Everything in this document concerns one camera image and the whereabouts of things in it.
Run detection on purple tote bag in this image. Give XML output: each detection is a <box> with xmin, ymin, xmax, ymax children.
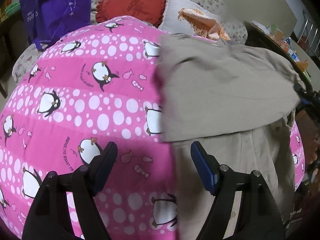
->
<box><xmin>19</xmin><ymin>0</ymin><xmax>95</xmax><ymax>52</ymax></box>

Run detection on beige khaki shorts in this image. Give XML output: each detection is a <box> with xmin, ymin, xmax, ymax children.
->
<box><xmin>152</xmin><ymin>34</ymin><xmax>307</xmax><ymax>240</ymax></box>

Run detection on dark wooden table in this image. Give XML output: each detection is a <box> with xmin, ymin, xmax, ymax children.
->
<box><xmin>244</xmin><ymin>20</ymin><xmax>320</xmax><ymax>93</ymax></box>

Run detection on orange packet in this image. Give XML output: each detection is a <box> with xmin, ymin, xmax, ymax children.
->
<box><xmin>297</xmin><ymin>61</ymin><xmax>310</xmax><ymax>73</ymax></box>

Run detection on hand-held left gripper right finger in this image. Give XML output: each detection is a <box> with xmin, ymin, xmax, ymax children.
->
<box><xmin>190</xmin><ymin>141</ymin><xmax>287</xmax><ymax>240</ymax></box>

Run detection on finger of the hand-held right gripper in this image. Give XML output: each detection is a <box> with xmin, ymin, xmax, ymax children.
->
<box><xmin>294</xmin><ymin>84</ymin><xmax>320</xmax><ymax>110</ymax></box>

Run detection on dark wooden furniture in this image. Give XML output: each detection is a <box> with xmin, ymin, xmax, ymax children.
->
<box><xmin>0</xmin><ymin>17</ymin><xmax>28</xmax><ymax>99</ymax></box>

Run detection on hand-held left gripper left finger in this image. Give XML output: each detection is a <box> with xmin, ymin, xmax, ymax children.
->
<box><xmin>21</xmin><ymin>141</ymin><xmax>118</xmax><ymax>240</ymax></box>

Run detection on red heart-shaped cushion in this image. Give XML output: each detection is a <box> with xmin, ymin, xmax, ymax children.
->
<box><xmin>95</xmin><ymin>0</ymin><xmax>167</xmax><ymax>27</ymax></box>

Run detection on blue and white carton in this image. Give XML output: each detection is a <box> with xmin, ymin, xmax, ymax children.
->
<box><xmin>287</xmin><ymin>37</ymin><xmax>300</xmax><ymax>62</ymax></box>

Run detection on metal frame chair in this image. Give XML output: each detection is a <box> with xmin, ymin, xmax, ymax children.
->
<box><xmin>301</xmin><ymin>10</ymin><xmax>320</xmax><ymax>58</ymax></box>

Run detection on orange fringed towel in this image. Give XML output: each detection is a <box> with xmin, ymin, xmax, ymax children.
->
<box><xmin>178</xmin><ymin>8</ymin><xmax>232</xmax><ymax>40</ymax></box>

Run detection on pink penguin print blanket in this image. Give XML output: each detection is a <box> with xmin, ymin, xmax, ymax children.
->
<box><xmin>0</xmin><ymin>15</ymin><xmax>307</xmax><ymax>240</ymax></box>

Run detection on white pillow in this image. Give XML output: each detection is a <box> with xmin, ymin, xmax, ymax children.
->
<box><xmin>157</xmin><ymin>0</ymin><xmax>223</xmax><ymax>34</ymax></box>

